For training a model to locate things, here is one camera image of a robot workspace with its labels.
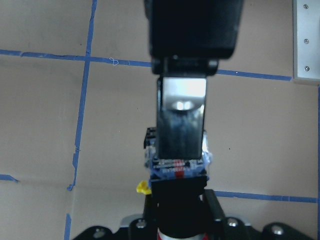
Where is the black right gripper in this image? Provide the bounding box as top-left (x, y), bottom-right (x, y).
top-left (143, 0), bottom-right (244, 76)

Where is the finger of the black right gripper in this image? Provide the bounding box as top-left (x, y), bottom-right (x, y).
top-left (155, 77), bottom-right (207, 160)

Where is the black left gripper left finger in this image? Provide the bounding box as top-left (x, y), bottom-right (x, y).
top-left (142, 194), bottom-right (153, 224)

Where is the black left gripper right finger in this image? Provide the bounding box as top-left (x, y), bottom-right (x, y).
top-left (203, 189), bottom-right (226, 224)

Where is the black red push button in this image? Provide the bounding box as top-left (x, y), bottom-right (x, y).
top-left (136, 127), bottom-right (213, 240)

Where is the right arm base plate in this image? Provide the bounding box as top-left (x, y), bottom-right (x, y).
top-left (292, 0), bottom-right (320, 86)

